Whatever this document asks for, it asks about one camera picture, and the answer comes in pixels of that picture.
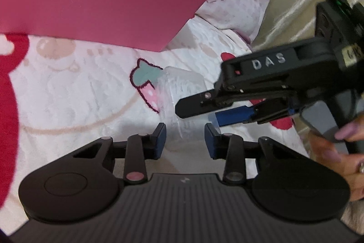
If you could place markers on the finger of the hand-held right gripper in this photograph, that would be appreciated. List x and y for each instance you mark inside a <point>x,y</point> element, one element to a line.
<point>233,115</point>
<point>196,106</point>

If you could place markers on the clear plastic packet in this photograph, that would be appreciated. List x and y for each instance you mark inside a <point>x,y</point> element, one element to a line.
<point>182,83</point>

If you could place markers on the person's right hand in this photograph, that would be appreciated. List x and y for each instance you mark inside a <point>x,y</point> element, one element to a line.
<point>335,157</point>

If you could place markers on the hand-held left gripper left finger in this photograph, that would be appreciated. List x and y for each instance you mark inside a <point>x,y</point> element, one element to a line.
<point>160,142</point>

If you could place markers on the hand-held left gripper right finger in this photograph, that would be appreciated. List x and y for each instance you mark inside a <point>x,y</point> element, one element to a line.
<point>210,143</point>

